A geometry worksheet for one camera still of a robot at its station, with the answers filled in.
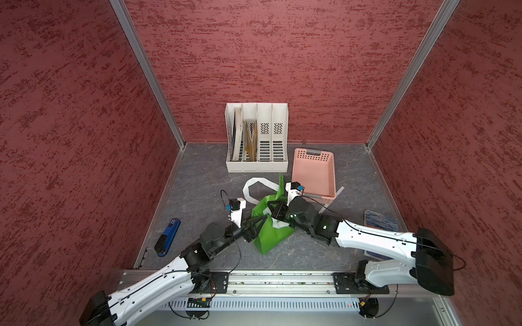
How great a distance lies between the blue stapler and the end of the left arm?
39cm

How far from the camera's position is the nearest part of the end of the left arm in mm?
640

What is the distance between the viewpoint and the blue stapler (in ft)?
2.65
